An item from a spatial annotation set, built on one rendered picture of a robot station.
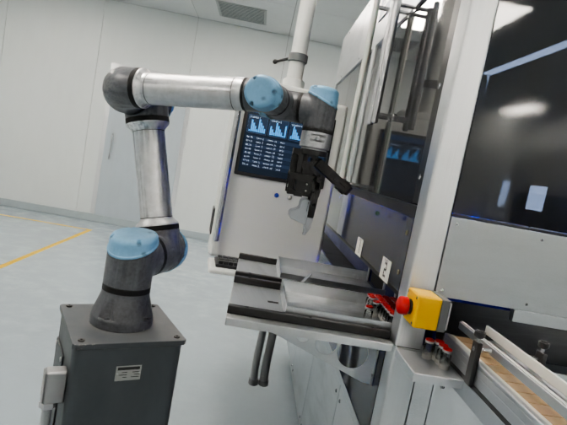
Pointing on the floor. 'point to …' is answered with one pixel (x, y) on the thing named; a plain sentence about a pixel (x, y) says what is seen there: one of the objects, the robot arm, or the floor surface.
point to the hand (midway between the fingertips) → (307, 230)
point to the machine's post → (437, 195)
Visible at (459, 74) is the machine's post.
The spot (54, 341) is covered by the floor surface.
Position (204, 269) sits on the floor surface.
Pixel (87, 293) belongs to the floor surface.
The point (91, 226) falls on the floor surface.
